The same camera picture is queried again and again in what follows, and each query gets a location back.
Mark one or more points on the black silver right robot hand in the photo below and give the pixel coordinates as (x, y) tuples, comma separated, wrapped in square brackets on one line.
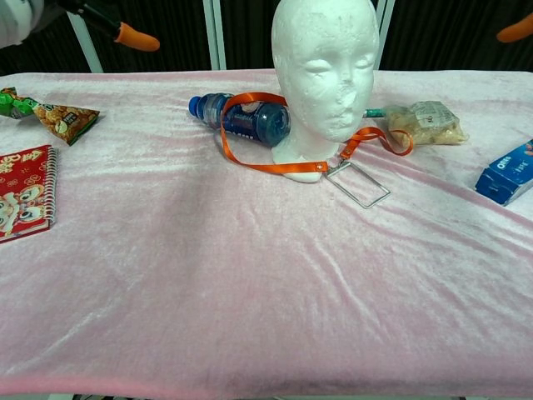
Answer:
[(518, 32)]

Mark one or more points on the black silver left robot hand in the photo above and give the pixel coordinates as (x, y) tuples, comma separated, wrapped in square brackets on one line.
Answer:
[(133, 36)]

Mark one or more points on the silver badge holder frame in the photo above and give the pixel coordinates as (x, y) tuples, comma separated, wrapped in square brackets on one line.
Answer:
[(377, 185)]

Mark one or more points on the white foam mannequin head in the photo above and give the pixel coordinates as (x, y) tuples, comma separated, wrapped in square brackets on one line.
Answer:
[(325, 83)]

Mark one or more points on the green orange snack bag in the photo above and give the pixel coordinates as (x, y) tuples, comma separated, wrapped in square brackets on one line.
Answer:
[(62, 118)]

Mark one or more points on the clear bag of snacks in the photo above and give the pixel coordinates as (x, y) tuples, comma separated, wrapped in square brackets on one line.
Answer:
[(429, 123)]

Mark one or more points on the blue Oreo cookie box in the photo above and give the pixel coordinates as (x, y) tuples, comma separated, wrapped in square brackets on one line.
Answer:
[(508, 179)]

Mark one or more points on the blue drink bottle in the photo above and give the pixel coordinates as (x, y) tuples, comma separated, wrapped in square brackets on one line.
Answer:
[(270, 121)]

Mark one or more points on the red spiral calendar notebook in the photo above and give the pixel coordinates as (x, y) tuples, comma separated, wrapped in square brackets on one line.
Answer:
[(25, 191)]

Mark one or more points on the pink velvet table cloth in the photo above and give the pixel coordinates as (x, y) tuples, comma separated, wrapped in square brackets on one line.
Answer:
[(208, 291)]

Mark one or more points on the white partition post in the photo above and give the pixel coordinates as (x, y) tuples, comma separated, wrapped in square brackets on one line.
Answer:
[(385, 33), (85, 46), (215, 33)]

